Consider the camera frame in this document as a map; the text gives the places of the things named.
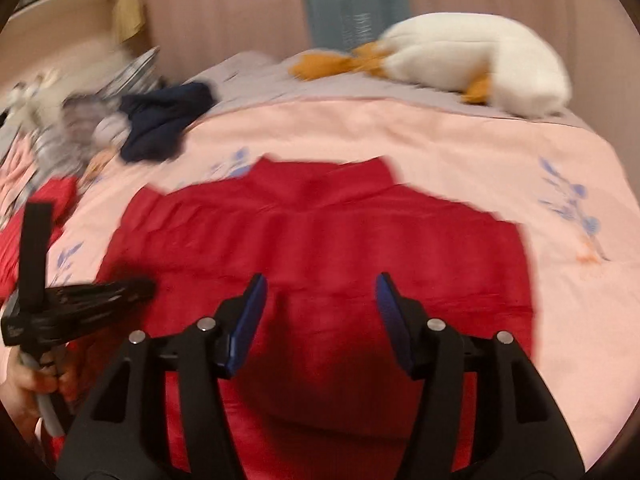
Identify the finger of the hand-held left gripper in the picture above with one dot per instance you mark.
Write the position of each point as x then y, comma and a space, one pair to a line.
100, 295

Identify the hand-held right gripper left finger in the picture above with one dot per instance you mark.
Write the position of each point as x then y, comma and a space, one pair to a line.
247, 325

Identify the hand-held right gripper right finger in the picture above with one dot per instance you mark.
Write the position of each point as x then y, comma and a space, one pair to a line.
395, 320

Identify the red down jacket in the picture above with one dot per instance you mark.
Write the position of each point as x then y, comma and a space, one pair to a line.
325, 240

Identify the navy blue clothes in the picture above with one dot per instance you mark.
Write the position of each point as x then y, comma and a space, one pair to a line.
160, 115

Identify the person's left hand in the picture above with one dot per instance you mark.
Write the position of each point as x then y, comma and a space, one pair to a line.
22, 395

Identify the red quilted jacket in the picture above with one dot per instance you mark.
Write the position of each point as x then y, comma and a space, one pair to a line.
55, 195

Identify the large plaid pillow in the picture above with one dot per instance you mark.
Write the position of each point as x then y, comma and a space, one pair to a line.
85, 115

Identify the pink deer-print duvet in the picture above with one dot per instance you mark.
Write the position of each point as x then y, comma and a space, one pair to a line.
450, 150

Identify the beige headboard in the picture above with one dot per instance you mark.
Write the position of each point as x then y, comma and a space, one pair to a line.
55, 45

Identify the lilac bed sheet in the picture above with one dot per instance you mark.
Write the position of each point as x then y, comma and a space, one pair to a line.
280, 80

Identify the white goose plush toy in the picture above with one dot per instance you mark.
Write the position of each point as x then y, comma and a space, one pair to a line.
460, 55

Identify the pink curtain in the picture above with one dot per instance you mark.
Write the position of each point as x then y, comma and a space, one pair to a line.
225, 5

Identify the grey-blue lettered cushion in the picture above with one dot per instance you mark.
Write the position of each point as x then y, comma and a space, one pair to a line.
350, 0

